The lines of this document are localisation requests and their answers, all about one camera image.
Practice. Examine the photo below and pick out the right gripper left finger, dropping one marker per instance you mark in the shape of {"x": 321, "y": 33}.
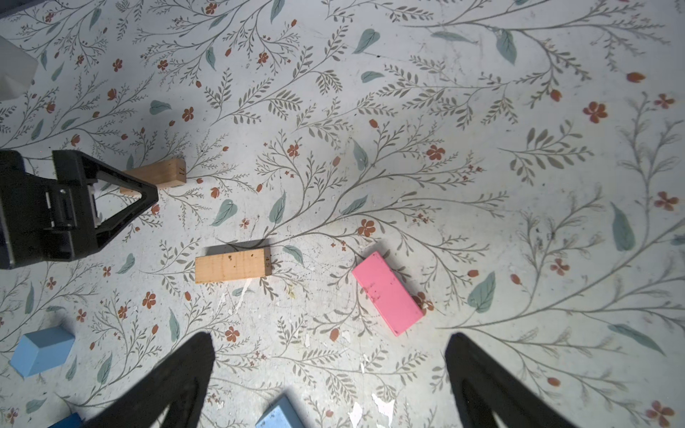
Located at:
{"x": 176, "y": 388}

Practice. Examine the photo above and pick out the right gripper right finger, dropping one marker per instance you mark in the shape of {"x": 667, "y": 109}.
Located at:
{"x": 486, "y": 393}

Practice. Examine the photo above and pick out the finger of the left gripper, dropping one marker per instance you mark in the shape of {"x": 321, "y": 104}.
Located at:
{"x": 74, "y": 205}

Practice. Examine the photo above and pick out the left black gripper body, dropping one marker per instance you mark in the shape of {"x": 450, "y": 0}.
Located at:
{"x": 48, "y": 219}

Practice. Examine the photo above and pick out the natural wood block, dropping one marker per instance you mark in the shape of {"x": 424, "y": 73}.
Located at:
{"x": 165, "y": 174}
{"x": 241, "y": 265}

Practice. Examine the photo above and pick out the pink rectangular block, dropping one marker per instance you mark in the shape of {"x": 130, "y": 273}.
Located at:
{"x": 388, "y": 295}

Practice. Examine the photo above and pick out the dark blue cube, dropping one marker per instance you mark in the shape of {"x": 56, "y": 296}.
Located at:
{"x": 71, "y": 421}

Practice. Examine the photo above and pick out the light blue rectangular block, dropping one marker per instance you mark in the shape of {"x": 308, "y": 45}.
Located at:
{"x": 281, "y": 414}

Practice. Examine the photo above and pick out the light blue cube block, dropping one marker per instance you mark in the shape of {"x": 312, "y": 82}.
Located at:
{"x": 42, "y": 350}

